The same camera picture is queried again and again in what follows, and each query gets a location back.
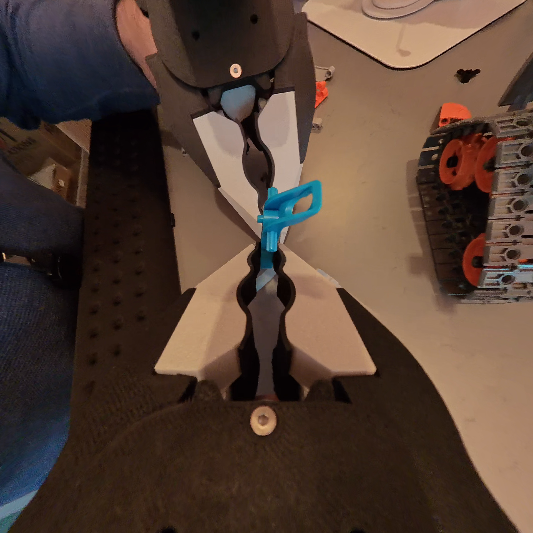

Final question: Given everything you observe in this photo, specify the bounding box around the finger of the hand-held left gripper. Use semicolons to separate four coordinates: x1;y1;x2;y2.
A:
192;109;269;243
256;91;302;245

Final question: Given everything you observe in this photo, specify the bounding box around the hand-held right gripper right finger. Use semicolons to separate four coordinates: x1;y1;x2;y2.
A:
273;243;377;402

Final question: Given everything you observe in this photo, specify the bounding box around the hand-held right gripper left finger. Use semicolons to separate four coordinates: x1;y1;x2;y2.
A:
155;243;264;402

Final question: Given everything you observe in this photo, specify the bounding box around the teal separator tool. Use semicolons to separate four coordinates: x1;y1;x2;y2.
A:
257;180;323;269

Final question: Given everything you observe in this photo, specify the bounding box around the person's left forearm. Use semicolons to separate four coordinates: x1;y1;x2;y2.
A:
0;0;161;130

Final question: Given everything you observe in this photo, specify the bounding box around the person's left hand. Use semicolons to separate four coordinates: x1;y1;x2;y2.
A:
116;0;159;89

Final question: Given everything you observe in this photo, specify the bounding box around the black perforated chair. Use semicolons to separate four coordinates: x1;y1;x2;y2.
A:
69;110;196;459

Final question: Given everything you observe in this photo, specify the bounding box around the orange wedge panel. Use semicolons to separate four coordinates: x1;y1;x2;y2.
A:
437;103;472;128

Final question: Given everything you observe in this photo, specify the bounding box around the person's dark clothing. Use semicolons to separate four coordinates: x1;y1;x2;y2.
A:
0;154;86;513

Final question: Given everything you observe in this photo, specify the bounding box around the grey orange tracked toy robot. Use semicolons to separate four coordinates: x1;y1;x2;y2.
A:
416;54;533;302

